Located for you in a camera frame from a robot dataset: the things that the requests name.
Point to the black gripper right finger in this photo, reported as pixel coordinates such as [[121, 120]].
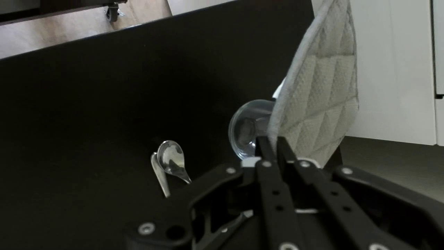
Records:
[[351, 213]]

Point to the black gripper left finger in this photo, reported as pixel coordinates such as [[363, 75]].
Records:
[[272, 209]]

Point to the grey quilted potholder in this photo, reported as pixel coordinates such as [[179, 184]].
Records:
[[324, 92]]

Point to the clear glass cup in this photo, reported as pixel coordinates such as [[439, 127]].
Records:
[[247, 127]]

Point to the white stove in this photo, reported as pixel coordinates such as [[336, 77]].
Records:
[[397, 70]]

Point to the black table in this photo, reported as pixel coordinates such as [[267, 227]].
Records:
[[92, 115]]

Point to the black stand caster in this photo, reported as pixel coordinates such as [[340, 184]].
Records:
[[114, 9]]

